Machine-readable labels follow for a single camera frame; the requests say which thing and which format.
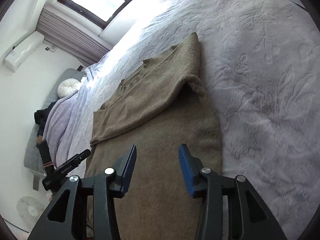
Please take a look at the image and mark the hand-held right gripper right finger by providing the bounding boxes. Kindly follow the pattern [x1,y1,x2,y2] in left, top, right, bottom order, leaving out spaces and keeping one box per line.
[178,144,288,240]

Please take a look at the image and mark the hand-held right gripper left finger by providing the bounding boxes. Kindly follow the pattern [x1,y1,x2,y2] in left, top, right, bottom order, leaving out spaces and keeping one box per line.
[27,144,137,240]

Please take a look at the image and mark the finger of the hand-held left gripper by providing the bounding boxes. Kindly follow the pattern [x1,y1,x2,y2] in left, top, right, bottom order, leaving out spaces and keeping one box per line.
[67,149,91,170]

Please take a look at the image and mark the brown towel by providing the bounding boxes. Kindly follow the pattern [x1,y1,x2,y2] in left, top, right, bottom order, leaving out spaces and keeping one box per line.
[85,32,223,240]

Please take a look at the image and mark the dark clothes pile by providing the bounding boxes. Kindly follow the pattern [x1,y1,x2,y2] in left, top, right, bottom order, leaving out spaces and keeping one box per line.
[34,101,59,126]

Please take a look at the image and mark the grey quilted sofa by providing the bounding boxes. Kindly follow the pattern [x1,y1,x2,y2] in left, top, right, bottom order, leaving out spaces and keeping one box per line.
[23,68,87,173]

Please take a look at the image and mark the white fan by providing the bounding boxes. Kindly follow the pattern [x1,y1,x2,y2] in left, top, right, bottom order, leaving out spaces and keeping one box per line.
[16,196,47,223]

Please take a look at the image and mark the round white cushion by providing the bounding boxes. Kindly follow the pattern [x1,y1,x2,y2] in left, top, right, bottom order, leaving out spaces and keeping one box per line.
[57,79,82,98]

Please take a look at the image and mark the lavender embossed blanket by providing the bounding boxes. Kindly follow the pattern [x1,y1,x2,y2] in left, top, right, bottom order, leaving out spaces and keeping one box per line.
[44,0,320,240]

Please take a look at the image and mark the pleated grey curtain valance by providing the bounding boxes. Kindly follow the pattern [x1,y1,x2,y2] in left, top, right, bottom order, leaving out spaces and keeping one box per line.
[36,6,113,66]

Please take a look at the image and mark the white wall air conditioner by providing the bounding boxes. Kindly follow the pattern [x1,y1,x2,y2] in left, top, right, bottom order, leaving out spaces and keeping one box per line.
[5,31,46,71]

